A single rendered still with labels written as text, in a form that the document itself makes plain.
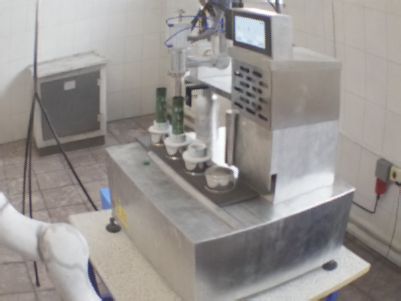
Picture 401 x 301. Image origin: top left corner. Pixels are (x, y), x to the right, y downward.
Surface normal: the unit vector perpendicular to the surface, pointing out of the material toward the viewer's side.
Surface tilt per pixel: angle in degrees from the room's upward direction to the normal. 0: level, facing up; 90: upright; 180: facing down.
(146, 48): 90
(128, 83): 90
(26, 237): 60
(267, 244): 90
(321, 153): 90
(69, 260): 68
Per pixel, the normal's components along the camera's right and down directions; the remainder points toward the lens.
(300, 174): 0.47, 0.32
